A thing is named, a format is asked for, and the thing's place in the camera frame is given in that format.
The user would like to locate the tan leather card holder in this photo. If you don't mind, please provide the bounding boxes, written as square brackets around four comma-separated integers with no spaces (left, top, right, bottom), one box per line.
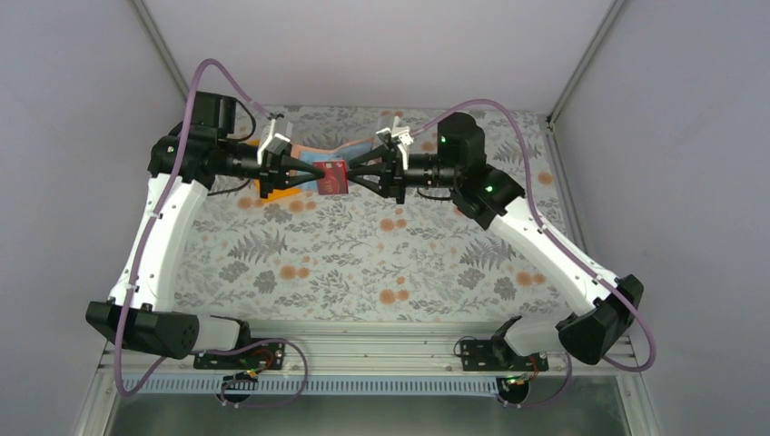
[291,138,373,195]

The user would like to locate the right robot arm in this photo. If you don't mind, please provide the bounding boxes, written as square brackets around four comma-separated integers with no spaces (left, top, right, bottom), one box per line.
[347,113,644,365]

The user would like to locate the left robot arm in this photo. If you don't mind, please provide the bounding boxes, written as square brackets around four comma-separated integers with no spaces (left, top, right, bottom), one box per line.
[85,92,323,360]

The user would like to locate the yellow plastic bin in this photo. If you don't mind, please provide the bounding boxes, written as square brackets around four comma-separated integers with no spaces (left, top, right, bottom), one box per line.
[249,139,305,203]

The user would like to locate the floral table cloth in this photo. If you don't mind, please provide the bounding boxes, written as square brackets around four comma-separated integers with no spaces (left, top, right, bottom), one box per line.
[161,104,594,323]

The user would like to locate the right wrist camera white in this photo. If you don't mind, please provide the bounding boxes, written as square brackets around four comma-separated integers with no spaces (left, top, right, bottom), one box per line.
[375,114,415,171]

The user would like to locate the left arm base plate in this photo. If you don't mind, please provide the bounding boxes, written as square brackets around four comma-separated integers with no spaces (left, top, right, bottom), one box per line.
[193,342,286,372]

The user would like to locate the aluminium rail frame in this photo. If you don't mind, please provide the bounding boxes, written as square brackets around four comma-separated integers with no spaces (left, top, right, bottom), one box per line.
[99,319,640,399]

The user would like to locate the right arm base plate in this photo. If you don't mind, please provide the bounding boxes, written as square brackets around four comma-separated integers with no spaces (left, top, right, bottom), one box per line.
[455,338,549,372]

